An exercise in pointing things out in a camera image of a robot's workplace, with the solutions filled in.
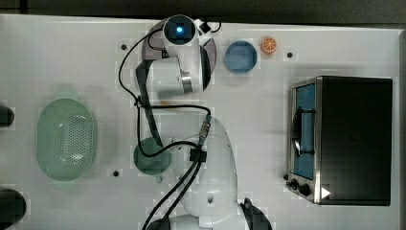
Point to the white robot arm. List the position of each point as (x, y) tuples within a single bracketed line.
[(187, 138)]

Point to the grey round plate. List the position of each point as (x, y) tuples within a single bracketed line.
[(154, 49)]

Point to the blue cup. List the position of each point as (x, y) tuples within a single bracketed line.
[(241, 57)]

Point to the orange slice toy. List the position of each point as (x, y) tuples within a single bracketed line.
[(268, 45)]

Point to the toaster oven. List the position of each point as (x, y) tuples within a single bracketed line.
[(340, 140)]

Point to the green perforated colander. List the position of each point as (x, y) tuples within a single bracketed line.
[(65, 139)]

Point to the black round object upper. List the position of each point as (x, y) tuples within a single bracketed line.
[(6, 116)]

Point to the black round object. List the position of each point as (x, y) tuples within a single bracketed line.
[(6, 116), (13, 207)]

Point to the black round object lower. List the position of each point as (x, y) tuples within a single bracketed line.
[(13, 207)]

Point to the green cup with handle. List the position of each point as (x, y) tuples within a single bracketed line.
[(154, 166)]

